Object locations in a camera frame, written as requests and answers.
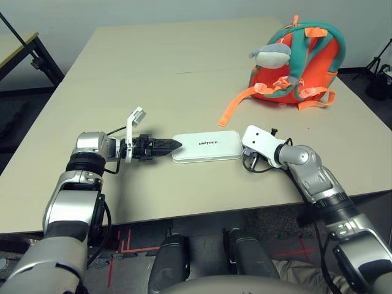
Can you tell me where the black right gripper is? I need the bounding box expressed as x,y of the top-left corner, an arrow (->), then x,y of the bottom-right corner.
242,146 -> 262,172

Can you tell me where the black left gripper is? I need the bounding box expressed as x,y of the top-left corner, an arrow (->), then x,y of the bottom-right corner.
132,133 -> 184,164

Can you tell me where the white Unitree box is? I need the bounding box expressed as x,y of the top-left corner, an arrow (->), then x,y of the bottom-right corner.
171,129 -> 243,165

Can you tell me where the grey plush shark toy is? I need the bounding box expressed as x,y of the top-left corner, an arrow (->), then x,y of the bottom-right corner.
247,42 -> 292,69

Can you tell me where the orange and teal backpack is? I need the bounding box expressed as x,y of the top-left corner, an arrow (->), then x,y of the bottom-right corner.
217,15 -> 348,128

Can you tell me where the dark grey right robot leg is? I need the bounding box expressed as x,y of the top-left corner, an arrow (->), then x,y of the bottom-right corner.
222,227 -> 281,280

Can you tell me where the dark grey robot leg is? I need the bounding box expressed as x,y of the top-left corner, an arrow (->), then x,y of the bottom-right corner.
147,233 -> 191,294
222,227 -> 281,280

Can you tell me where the red angled floor tape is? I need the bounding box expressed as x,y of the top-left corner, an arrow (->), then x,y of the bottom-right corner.
117,228 -> 160,254

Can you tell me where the dark grey left robot leg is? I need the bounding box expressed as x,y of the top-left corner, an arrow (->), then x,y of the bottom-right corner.
147,233 -> 191,294

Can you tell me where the khaki trouser leg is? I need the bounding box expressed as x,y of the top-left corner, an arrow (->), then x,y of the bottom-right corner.
272,258 -> 353,294

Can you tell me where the grey robot torso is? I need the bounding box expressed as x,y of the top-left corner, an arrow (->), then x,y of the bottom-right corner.
160,273 -> 310,294

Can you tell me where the red straight floor tape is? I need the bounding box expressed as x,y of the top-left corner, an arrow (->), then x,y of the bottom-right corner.
107,258 -> 115,288

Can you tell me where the black bag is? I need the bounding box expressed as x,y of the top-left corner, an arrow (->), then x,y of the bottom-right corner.
365,63 -> 392,100

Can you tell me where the black pole with clamp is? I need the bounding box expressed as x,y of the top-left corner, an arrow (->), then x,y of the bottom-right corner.
0,12 -> 47,70

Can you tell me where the black tripod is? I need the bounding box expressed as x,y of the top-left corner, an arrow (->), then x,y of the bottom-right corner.
352,37 -> 392,81

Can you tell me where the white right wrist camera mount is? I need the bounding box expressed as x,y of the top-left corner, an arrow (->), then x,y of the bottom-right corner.
241,124 -> 287,169

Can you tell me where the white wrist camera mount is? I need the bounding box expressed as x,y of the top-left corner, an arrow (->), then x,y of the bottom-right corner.
123,106 -> 148,164
241,124 -> 287,169

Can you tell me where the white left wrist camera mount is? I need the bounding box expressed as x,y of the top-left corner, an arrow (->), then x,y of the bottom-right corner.
123,106 -> 148,164

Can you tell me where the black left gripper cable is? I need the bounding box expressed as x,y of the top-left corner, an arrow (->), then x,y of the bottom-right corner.
102,146 -> 128,176

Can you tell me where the black left camera cable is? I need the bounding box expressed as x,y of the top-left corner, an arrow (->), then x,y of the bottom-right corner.
105,123 -> 129,136

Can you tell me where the tan side table black frame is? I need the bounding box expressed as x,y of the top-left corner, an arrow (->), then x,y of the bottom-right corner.
0,30 -> 66,93

